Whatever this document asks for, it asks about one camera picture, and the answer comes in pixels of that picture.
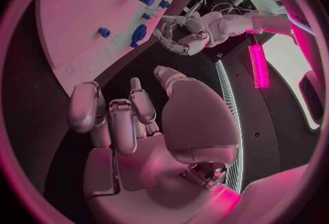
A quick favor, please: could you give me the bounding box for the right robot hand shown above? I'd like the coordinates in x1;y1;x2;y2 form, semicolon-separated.
67;65;243;224

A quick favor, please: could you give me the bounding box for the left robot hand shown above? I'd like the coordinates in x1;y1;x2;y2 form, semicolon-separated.
152;12;211;56

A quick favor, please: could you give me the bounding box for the white task board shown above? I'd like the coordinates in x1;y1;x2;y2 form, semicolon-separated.
35;0;205;97

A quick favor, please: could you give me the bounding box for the blue gear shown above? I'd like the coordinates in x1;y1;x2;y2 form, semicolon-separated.
129;24;148;49

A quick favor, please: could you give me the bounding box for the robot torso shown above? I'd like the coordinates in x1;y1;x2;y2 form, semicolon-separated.
213;30;325;196

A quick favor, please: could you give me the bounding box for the glowing light bar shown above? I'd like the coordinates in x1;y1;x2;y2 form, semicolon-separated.
247;42;271;89

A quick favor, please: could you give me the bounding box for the white cable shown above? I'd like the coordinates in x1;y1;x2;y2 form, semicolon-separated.
211;2;248;14

